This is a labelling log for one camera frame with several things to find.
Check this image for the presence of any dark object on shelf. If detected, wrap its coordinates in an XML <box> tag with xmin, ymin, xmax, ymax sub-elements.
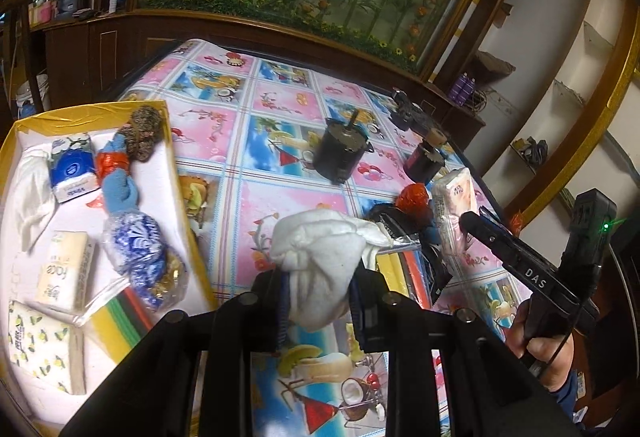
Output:
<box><xmin>517</xmin><ymin>137</ymin><xmax>548</xmax><ymax>163</ymax></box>

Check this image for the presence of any black foil pouch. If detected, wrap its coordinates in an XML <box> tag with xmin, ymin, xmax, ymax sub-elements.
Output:
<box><xmin>417</xmin><ymin>229</ymin><xmax>453</xmax><ymax>303</ymax></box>

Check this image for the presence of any dark red cylinder motor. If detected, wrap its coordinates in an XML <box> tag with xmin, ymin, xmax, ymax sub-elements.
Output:
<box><xmin>404</xmin><ymin>126</ymin><xmax>447</xmax><ymax>182</ymax></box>

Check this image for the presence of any blue white printed plastic bag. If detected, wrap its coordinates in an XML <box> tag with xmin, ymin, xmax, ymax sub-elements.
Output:
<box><xmin>102</xmin><ymin>210</ymin><xmax>190</xmax><ymax>313</ymax></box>

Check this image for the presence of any blue towel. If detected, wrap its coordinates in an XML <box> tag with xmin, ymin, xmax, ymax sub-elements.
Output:
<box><xmin>97</xmin><ymin>132</ymin><xmax>143</xmax><ymax>218</ymax></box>

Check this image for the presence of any black mechanical device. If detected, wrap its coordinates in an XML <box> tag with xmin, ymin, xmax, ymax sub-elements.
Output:
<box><xmin>390</xmin><ymin>88</ymin><xmax>436</xmax><ymax>130</ymax></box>

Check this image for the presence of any yellow-rimmed white tray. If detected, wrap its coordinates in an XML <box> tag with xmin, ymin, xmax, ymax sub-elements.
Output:
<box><xmin>0</xmin><ymin>100</ymin><xmax>221</xmax><ymax>437</ymax></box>

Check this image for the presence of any black cylinder motor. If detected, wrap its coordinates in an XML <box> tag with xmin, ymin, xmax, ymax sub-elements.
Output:
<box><xmin>312</xmin><ymin>110</ymin><xmax>375</xmax><ymax>185</ymax></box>

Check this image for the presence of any brown wall shelf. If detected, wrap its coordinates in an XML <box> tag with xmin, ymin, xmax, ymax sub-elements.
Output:
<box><xmin>475</xmin><ymin>50</ymin><xmax>516</xmax><ymax>78</ymax></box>

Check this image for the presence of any zip bag of coloured strips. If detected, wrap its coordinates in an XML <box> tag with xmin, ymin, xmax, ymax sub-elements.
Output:
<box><xmin>372</xmin><ymin>237</ymin><xmax>441</xmax><ymax>310</ymax></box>

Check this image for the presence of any yellow tissue pack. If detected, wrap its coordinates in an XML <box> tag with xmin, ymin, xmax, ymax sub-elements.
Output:
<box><xmin>35</xmin><ymin>230</ymin><xmax>96</xmax><ymax>313</ymax></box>

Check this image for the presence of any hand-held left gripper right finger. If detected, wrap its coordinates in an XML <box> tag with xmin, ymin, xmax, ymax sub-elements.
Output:
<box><xmin>347</xmin><ymin>269</ymin><xmax>586</xmax><ymax>437</ymax></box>

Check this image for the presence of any white bucket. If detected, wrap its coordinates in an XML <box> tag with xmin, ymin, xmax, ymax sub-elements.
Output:
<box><xmin>15</xmin><ymin>74</ymin><xmax>51</xmax><ymax>118</ymax></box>

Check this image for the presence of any large white cloth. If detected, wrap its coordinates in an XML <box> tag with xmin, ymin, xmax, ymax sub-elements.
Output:
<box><xmin>12</xmin><ymin>148</ymin><xmax>58</xmax><ymax>250</ymax></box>

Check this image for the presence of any small coloured strips pack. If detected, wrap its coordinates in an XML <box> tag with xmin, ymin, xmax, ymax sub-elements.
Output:
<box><xmin>82</xmin><ymin>284</ymin><xmax>153</xmax><ymax>363</ymax></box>

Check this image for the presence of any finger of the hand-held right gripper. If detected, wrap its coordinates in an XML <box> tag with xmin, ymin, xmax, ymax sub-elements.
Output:
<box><xmin>459</xmin><ymin>211</ymin><xmax>531</xmax><ymax>270</ymax></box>

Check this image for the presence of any blue tissue pack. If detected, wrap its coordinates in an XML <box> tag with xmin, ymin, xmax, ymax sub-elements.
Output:
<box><xmin>49</xmin><ymin>133</ymin><xmax>98</xmax><ymax>204</ymax></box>

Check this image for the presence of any person's right hand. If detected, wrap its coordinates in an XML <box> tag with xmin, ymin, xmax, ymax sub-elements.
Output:
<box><xmin>507</xmin><ymin>303</ymin><xmax>576</xmax><ymax>393</ymax></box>

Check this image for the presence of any lemon print tissue pack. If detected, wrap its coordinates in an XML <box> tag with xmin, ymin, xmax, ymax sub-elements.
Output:
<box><xmin>7</xmin><ymin>299</ymin><xmax>87</xmax><ymax>395</ymax></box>

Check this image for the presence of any white curved shelf unit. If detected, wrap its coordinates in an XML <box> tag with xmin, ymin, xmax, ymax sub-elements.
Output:
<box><xmin>475</xmin><ymin>0</ymin><xmax>640</xmax><ymax>238</ymax></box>

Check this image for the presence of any wooden cabinet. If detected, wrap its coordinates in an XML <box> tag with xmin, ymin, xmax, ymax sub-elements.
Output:
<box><xmin>42</xmin><ymin>7</ymin><xmax>486</xmax><ymax>138</ymax></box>

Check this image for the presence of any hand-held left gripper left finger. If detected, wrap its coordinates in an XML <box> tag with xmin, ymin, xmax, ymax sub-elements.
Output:
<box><xmin>60</xmin><ymin>267</ymin><xmax>292</xmax><ymax>437</ymax></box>

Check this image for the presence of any pink plastic container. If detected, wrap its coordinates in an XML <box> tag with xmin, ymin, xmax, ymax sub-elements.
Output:
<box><xmin>29</xmin><ymin>0</ymin><xmax>56</xmax><ymax>25</ymax></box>

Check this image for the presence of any red plastic bag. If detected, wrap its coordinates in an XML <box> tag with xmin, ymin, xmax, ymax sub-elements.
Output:
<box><xmin>395</xmin><ymin>183</ymin><xmax>431</xmax><ymax>210</ymax></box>
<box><xmin>87</xmin><ymin>151</ymin><xmax>132</xmax><ymax>210</ymax></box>

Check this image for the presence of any pink tissue pack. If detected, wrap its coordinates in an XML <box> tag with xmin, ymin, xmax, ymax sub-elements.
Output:
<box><xmin>431</xmin><ymin>167</ymin><xmax>483</xmax><ymax>268</ymax></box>

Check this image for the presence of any brown knitted cloth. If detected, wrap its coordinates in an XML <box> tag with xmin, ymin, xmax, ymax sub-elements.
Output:
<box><xmin>120</xmin><ymin>106</ymin><xmax>165</xmax><ymax>163</ymax></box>

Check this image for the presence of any white rolled paper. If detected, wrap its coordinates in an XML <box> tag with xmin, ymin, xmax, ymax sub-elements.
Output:
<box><xmin>427</xmin><ymin>0</ymin><xmax>483</xmax><ymax>83</ymax></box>

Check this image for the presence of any knotted white cloth bundle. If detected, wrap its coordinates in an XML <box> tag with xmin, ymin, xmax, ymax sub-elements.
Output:
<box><xmin>270</xmin><ymin>210</ymin><xmax>393</xmax><ymax>333</ymax></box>

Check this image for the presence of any person's right forearm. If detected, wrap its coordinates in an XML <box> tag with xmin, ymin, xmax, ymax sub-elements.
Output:
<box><xmin>555</xmin><ymin>369</ymin><xmax>593</xmax><ymax>428</ymax></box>

